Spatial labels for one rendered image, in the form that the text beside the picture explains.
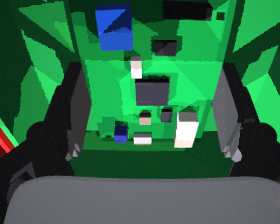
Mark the red open-top bin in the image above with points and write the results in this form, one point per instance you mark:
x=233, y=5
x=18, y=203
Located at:
x=5, y=143

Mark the green circuit board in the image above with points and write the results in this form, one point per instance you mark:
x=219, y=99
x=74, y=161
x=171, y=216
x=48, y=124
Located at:
x=151, y=66

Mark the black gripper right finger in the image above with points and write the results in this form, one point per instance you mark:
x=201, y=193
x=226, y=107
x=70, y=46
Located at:
x=240, y=132

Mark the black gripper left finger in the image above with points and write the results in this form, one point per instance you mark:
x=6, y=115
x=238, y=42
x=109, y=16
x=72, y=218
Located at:
x=45, y=140

